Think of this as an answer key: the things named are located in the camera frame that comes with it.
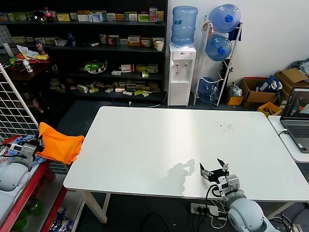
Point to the small green box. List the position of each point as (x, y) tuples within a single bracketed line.
[(145, 74)]

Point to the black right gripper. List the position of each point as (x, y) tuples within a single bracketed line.
[(216, 174)]

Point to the black rounded robot base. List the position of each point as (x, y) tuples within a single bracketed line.
[(154, 223)]

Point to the white power strip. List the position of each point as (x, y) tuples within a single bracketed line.
[(196, 208)]

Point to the pink bottle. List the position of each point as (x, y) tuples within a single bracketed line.
[(40, 48)]

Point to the blue white medicine box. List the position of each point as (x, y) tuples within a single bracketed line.
[(95, 18)]

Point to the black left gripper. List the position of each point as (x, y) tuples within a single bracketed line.
[(38, 144)]

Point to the white pink medicine box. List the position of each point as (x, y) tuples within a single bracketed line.
[(103, 39)]

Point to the yellow plastic crate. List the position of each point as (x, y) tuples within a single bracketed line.
[(269, 110)]

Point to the large open cardboard box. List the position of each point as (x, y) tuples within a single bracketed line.
[(253, 96)]

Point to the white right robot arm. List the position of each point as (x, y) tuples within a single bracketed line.
[(243, 212)]

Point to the tall yellow box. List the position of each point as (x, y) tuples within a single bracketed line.
[(160, 16)]

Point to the tall pink box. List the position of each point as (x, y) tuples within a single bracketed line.
[(153, 14)]

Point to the scattered dark crumbs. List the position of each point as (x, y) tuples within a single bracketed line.
[(224, 126)]

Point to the teal white medicine box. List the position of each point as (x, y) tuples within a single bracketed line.
[(109, 17)]

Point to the pile of grey clothes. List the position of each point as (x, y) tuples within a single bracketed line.
[(301, 65)]

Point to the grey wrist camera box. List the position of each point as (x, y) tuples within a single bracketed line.
[(231, 182), (25, 149)]

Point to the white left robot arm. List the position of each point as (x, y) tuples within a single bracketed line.
[(10, 174)]

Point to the white water dispenser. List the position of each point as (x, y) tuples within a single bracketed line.
[(179, 72)]

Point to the wide green medicine box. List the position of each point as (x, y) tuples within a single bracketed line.
[(23, 16)]

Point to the pale green medicine box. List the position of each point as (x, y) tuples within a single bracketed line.
[(152, 68)]

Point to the blue water jug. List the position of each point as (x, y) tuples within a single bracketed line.
[(184, 24), (223, 18), (218, 47), (208, 91)]

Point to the white green carton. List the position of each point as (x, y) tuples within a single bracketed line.
[(83, 89)]

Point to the shiny black helmet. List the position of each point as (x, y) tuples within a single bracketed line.
[(39, 17)]

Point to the blue patterned bag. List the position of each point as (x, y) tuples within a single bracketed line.
[(59, 222)]

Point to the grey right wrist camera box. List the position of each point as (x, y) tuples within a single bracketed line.
[(231, 182)]

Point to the lime green flat box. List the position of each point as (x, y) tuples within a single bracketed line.
[(138, 92)]

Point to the dark wooden table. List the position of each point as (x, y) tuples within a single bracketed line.
[(43, 70)]

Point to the green plastic bottle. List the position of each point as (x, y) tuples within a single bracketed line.
[(36, 208)]

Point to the orange white carton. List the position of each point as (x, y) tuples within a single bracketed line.
[(3, 17)]

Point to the orange t-shirt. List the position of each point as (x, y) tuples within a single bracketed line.
[(60, 147)]

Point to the light blue crumpled cloth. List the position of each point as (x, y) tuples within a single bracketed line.
[(40, 160)]

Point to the white table leg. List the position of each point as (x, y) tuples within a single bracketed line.
[(95, 209), (282, 210)]

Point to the white paper cup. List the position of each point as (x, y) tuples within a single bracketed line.
[(159, 46)]

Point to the white plastic bottle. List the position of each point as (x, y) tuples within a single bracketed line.
[(27, 67)]

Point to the red framed cart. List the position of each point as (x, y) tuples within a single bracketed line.
[(36, 181)]

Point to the blue bottle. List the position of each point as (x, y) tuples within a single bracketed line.
[(71, 39)]

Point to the white side table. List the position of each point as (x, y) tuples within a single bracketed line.
[(274, 120)]

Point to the cardboard box with flaps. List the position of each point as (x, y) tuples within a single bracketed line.
[(292, 76)]

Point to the cola bottle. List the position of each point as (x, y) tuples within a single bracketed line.
[(49, 15)]

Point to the white metal jug rack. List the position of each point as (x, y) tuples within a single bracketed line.
[(205, 21)]

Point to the blue shopping bag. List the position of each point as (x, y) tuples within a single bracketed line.
[(268, 84)]

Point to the white cylinder container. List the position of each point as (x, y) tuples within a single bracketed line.
[(7, 50)]

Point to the black shelf unit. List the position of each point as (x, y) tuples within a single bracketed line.
[(79, 31)]

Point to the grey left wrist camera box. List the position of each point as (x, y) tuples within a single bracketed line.
[(25, 149)]

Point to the dark blue hanging cloth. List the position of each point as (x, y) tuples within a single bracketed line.
[(233, 32)]

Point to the flat white box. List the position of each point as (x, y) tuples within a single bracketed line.
[(94, 44), (116, 73)]

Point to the bowl of green fruit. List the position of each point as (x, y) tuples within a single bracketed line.
[(94, 66)]

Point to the yellow snack bag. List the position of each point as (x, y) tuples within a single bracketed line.
[(31, 54)]

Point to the green white medicine box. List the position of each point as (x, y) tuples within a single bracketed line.
[(131, 17)]

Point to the yellow green medicine box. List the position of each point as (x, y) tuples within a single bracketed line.
[(141, 68)]

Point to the grey laptop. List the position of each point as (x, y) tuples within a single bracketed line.
[(297, 130)]

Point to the clear plastic bag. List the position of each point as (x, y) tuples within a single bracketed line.
[(235, 90)]

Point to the small yellow medicine box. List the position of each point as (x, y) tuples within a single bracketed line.
[(120, 17)]

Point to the small yellow bin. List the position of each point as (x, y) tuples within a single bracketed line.
[(235, 101)]

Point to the pink rag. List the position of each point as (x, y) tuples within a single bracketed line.
[(207, 27)]

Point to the green snack bag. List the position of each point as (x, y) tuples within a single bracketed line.
[(15, 61)]

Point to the white red medicine box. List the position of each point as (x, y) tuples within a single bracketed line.
[(127, 68)]

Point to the small white teal box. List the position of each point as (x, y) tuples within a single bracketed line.
[(123, 42)]

